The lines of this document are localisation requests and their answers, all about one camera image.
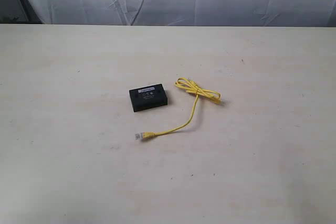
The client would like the yellow ethernet cable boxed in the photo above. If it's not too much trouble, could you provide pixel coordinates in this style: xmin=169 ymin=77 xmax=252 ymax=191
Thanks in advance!
xmin=134 ymin=77 xmax=224 ymax=143

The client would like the black rectangular adapter box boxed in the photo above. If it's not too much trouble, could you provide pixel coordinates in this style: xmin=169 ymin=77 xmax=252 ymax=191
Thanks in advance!
xmin=129 ymin=84 xmax=168 ymax=112

